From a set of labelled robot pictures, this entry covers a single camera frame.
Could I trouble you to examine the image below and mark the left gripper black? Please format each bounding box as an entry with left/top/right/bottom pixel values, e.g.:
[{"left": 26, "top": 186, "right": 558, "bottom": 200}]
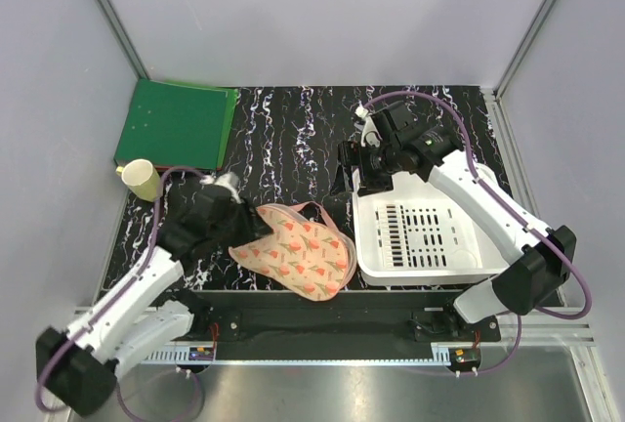
[{"left": 210, "top": 195, "right": 273, "bottom": 248}]

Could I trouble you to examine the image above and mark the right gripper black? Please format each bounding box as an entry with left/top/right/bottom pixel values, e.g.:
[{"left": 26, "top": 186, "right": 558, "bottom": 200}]
[{"left": 329, "top": 141, "right": 401, "bottom": 198}]

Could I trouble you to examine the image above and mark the tulip print mesh laundry bag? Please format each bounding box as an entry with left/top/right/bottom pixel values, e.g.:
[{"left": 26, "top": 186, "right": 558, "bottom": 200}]
[{"left": 229, "top": 203, "right": 357, "bottom": 302}]

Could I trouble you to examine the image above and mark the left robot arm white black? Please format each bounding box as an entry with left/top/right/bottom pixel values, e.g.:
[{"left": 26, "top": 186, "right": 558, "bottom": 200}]
[{"left": 35, "top": 184, "right": 272, "bottom": 417}]

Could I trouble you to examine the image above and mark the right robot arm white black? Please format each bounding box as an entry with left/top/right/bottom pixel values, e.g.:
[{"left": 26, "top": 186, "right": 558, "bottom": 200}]
[{"left": 333, "top": 102, "right": 576, "bottom": 341}]

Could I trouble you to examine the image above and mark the black marble pattern mat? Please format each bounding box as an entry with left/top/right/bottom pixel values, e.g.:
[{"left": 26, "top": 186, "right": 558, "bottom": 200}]
[{"left": 97, "top": 85, "right": 511, "bottom": 298}]

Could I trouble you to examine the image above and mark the white plastic basket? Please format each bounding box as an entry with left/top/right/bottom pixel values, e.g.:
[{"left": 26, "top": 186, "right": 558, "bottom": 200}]
[{"left": 353, "top": 173, "right": 507, "bottom": 286}]

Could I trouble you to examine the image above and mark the cream yellow mug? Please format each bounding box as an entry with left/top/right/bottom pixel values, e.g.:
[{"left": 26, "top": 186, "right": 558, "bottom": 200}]
[{"left": 116, "top": 159, "right": 161, "bottom": 202}]

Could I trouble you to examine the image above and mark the green folder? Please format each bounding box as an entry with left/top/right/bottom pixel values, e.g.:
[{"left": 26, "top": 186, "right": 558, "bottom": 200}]
[{"left": 113, "top": 79, "right": 238, "bottom": 170}]

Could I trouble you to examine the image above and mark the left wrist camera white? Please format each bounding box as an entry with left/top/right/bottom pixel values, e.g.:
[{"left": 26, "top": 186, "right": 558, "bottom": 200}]
[{"left": 200, "top": 172, "right": 242, "bottom": 203}]

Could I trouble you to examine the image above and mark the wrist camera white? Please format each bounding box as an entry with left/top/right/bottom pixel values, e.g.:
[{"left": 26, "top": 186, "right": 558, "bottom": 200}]
[
  {"left": 354, "top": 105, "right": 382, "bottom": 148},
  {"left": 200, "top": 172, "right": 242, "bottom": 203}
]

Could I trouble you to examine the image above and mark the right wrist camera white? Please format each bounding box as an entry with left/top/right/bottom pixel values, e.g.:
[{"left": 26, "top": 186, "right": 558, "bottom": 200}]
[{"left": 354, "top": 105, "right": 382, "bottom": 148}]

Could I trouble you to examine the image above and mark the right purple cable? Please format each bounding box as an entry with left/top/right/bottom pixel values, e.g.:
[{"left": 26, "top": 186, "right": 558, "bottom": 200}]
[{"left": 363, "top": 90, "right": 595, "bottom": 374}]

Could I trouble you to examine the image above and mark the purple cable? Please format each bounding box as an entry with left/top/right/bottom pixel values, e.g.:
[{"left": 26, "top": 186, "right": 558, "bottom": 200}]
[
  {"left": 363, "top": 90, "right": 595, "bottom": 374},
  {"left": 32, "top": 165, "right": 216, "bottom": 421}
]

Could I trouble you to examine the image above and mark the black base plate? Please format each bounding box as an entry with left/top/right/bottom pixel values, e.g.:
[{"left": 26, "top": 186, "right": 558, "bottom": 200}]
[{"left": 183, "top": 291, "right": 501, "bottom": 361}]

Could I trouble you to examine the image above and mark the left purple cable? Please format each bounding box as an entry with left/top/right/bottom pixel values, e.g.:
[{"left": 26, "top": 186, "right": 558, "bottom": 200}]
[{"left": 32, "top": 165, "right": 216, "bottom": 421}]

